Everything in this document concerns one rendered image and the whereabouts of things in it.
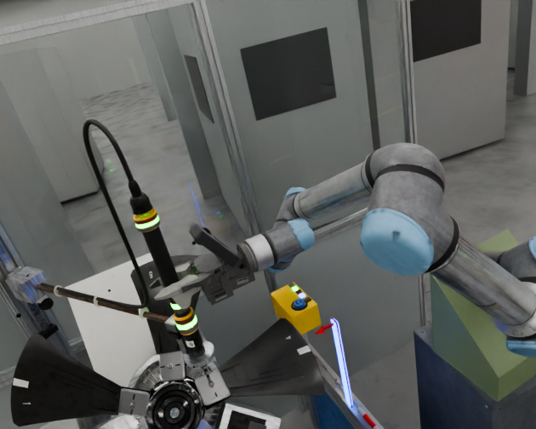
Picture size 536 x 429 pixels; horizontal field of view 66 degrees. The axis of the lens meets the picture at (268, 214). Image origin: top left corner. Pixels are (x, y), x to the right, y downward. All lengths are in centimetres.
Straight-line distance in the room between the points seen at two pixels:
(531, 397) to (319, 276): 103
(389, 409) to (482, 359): 133
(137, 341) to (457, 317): 86
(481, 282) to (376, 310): 156
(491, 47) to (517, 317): 441
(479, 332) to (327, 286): 104
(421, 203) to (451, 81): 423
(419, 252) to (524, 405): 71
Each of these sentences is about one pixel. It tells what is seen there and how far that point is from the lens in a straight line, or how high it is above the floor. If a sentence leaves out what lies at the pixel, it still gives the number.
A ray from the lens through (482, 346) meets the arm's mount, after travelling 114.
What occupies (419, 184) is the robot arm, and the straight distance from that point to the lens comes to 70.
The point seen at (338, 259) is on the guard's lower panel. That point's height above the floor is 82.
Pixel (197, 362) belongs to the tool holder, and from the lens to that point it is 96.
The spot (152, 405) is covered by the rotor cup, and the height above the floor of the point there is 125.
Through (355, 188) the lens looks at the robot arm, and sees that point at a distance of 85.
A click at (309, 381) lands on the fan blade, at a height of 114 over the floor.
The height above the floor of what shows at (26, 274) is 141.
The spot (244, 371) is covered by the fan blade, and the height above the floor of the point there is 118.
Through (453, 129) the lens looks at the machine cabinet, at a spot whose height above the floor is 35.
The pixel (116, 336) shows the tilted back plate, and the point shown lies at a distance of 129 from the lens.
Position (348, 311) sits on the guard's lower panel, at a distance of 221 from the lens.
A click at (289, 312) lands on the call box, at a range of 136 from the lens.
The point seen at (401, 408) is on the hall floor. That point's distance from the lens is 243.
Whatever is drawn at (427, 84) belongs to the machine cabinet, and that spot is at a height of 92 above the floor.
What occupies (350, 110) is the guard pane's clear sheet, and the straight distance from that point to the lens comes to 183.
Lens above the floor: 194
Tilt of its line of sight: 26 degrees down
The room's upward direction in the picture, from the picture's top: 14 degrees counter-clockwise
